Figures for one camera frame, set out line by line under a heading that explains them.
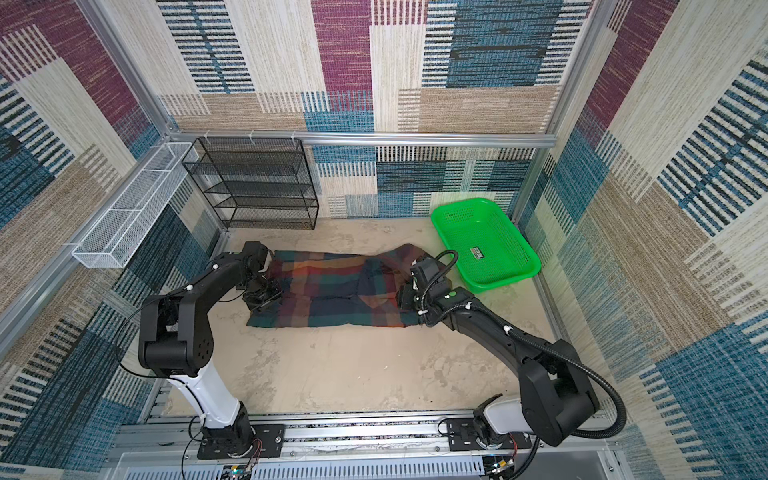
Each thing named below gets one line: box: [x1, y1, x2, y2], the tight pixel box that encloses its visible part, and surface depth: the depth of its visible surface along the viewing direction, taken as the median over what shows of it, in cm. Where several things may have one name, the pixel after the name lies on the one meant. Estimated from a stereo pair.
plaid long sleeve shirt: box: [246, 243, 423, 327], surface depth 101 cm
